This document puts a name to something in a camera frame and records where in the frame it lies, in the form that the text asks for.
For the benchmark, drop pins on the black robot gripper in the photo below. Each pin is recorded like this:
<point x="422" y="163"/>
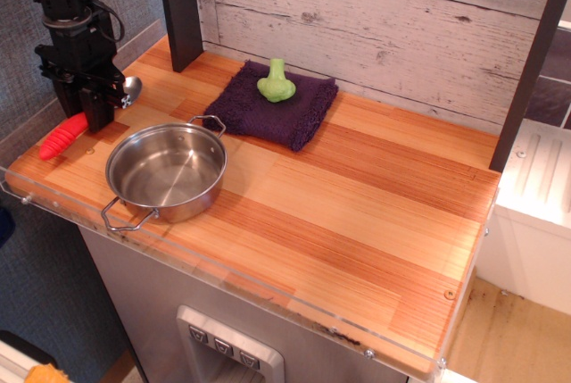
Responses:
<point x="79" y="62"/>

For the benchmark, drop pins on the red handled metal spoon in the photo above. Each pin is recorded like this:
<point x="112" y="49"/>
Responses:
<point x="67" y="132"/>

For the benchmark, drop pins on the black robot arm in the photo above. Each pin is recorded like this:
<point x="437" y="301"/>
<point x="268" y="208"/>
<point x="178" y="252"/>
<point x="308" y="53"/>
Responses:
<point x="69" y="14"/>

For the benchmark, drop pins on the stainless steel pot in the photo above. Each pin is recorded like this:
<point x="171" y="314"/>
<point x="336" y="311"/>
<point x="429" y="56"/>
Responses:
<point x="169" y="172"/>

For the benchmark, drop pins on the purple folded cloth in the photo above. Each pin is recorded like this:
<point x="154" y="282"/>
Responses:
<point x="292" y="123"/>

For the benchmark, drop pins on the green toy broccoli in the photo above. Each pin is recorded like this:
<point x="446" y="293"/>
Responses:
<point x="276" y="87"/>

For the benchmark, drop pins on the silver toy fridge cabinet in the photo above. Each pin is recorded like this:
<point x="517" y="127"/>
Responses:
<point x="147" y="294"/>

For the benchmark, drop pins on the orange object bottom left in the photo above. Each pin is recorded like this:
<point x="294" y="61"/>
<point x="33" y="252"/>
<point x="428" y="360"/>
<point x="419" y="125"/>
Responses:
<point x="46" y="373"/>

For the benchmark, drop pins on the ice dispenser panel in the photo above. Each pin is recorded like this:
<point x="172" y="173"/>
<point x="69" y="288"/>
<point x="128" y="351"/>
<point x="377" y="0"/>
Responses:
<point x="218" y="353"/>

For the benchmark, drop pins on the dark left shelf post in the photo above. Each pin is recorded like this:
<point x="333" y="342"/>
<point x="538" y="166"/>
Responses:
<point x="184" y="32"/>

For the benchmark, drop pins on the dark shelf post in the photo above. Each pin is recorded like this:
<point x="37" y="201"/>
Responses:
<point x="184" y="32"/>
<point x="540" y="47"/>

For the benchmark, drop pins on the dark right shelf post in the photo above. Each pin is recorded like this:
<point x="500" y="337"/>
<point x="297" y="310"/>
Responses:
<point x="540" y="47"/>

